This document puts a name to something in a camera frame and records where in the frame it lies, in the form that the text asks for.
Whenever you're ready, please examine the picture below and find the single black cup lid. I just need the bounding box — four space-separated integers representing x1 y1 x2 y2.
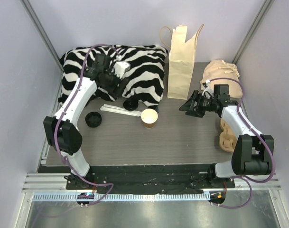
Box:
123 99 139 111

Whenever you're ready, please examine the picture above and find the black lid stack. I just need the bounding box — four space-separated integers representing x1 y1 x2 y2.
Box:
85 112 102 128

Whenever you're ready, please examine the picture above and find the single brown paper cup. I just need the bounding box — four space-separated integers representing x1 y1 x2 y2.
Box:
140 109 158 129

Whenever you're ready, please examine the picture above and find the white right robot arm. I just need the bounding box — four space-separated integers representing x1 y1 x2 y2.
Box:
180 84 275 188

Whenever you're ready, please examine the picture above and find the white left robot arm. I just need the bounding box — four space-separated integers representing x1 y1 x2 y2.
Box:
43 54 130 190

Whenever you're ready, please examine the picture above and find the white paper straw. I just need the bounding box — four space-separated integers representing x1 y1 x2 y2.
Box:
100 104 141 117

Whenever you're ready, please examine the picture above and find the zebra print cushion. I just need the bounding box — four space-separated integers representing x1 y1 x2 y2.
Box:
57 44 168 110

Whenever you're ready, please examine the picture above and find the cardboard cup carrier tray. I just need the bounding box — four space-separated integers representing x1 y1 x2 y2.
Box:
219 118 237 153

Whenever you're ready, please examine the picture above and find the cream paper bag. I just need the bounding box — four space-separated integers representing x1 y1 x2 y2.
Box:
159 24 204 100

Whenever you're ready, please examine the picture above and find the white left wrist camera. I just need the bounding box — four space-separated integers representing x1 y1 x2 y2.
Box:
113 55 131 79

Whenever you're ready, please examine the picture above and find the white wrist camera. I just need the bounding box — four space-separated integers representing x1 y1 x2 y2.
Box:
113 55 131 79
202 80 214 99

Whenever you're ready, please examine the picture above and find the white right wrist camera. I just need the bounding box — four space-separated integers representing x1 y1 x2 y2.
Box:
202 80 214 99

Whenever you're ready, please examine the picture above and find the beige cloth drawstring pouch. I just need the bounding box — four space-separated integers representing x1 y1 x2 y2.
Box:
200 59 242 99

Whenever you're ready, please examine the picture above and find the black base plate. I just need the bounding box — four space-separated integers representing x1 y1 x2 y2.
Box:
64 164 235 195

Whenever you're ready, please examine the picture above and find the white slotted cable duct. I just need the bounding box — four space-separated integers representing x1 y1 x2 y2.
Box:
33 192 210 202

